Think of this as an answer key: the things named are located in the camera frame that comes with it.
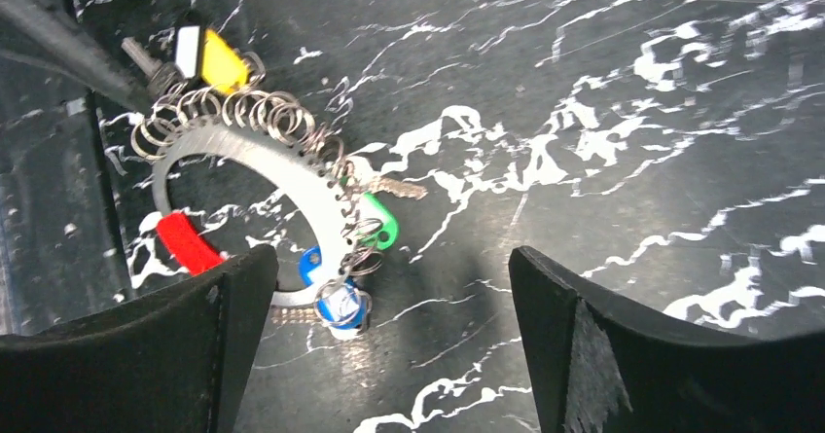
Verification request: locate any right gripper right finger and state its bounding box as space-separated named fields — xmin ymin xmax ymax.
xmin=509 ymin=246 xmax=824 ymax=432

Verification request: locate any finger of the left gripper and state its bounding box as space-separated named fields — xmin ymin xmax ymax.
xmin=1 ymin=0 xmax=154 ymax=112

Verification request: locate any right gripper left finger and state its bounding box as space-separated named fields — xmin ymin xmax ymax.
xmin=1 ymin=245 xmax=279 ymax=432

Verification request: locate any blue tagged key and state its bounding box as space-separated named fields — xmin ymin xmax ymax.
xmin=270 ymin=246 xmax=372 ymax=341

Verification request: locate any red handled keyring with keys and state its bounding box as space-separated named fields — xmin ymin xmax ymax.
xmin=121 ymin=11 xmax=430 ymax=308

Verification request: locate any green tagged key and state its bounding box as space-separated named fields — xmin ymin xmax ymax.
xmin=338 ymin=175 xmax=428 ymax=251

